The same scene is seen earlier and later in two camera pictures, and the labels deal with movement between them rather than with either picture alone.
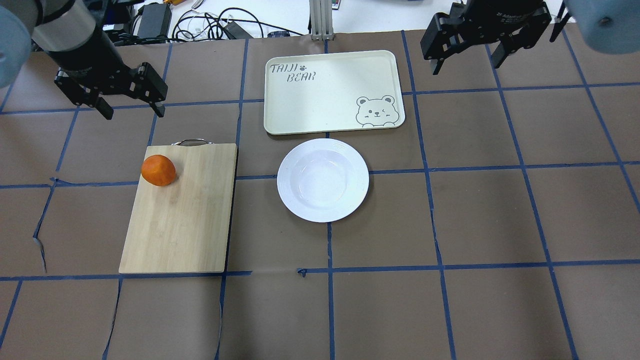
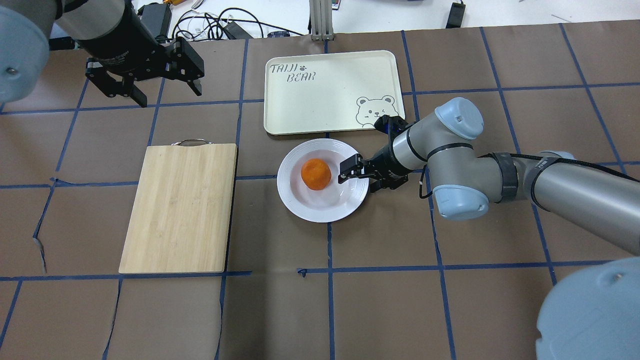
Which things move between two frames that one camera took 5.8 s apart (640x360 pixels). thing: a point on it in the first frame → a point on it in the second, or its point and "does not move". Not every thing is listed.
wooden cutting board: (182, 227) does not move
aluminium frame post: (321, 12) does not move
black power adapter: (155, 21) does not move
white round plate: (323, 180) does not move
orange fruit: (158, 170) → (316, 174)
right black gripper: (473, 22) → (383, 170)
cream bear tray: (312, 93) does not move
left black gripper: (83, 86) → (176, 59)
